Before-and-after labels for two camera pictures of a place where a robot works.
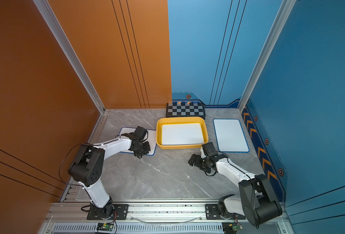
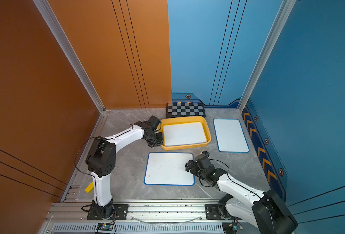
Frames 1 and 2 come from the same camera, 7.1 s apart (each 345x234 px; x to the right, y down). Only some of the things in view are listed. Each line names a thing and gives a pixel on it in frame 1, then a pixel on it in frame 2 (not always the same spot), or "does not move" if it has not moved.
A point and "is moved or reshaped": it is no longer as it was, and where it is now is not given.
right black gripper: (197, 162) -> (195, 165)
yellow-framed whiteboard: (182, 133) does not move
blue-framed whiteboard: (230, 136) does not move
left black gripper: (148, 149) -> (160, 142)
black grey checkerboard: (185, 109) does not move
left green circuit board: (105, 226) does not move
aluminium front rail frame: (154, 217) does not move
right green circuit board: (231, 227) does not move
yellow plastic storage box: (181, 132) is moved or reshaped
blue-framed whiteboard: (152, 139) is moved or reshaped
